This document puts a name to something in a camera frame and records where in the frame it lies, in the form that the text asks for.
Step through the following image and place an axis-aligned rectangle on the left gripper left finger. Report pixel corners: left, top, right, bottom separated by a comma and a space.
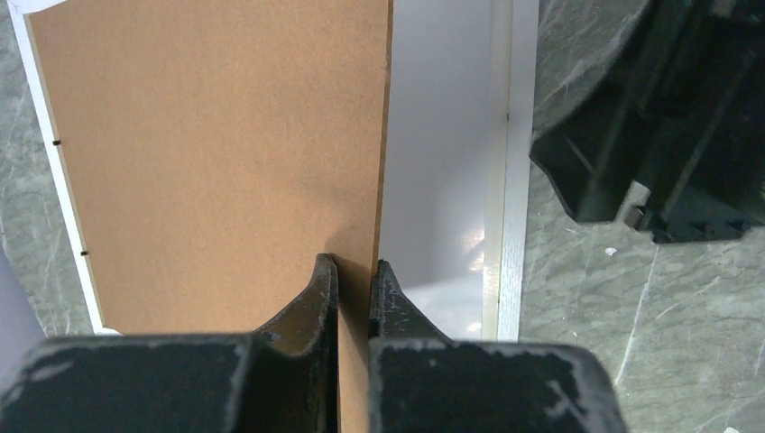
1, 254, 339, 432

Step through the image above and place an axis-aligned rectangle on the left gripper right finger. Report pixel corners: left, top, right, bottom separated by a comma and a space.
368, 261, 627, 432

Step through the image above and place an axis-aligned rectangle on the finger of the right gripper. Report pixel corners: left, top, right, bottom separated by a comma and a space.
530, 1, 764, 244

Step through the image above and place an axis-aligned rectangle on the red and white photo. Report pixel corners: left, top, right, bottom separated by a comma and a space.
379, 1, 492, 339

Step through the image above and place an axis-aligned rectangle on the white picture frame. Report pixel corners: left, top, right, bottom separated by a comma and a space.
5, 0, 541, 345

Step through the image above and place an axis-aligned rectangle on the brown backing board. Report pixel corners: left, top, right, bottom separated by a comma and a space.
21, 0, 393, 432

